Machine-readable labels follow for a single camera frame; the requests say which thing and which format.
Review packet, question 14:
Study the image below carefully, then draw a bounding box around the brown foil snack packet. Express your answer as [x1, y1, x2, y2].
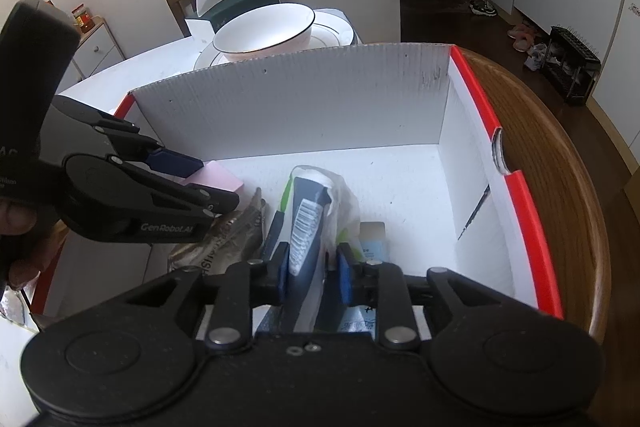
[168, 187, 266, 275]

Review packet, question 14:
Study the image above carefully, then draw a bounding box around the dark blue snack pouch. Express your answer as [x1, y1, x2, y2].
[258, 165, 363, 334]

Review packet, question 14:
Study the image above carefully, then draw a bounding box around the pink sticky note pad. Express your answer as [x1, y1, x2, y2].
[182, 160, 243, 206]

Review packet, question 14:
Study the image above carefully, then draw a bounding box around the person's hand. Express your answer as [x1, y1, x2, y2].
[1, 198, 68, 291]

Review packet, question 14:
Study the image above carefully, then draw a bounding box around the red lidded jar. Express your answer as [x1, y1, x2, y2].
[72, 4, 96, 34]

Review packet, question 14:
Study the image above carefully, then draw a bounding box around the white sideboard cabinet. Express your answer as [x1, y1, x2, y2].
[56, 16, 125, 93]

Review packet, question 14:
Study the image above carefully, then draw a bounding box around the white red cardboard box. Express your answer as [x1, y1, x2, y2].
[29, 42, 565, 343]

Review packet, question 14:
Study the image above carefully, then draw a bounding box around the green white tissue box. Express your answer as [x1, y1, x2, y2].
[184, 0, 281, 44]

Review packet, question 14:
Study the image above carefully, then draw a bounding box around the white plate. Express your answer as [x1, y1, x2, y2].
[193, 9, 361, 70]

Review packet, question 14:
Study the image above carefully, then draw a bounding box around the black shoe rack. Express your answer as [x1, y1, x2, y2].
[542, 26, 602, 106]

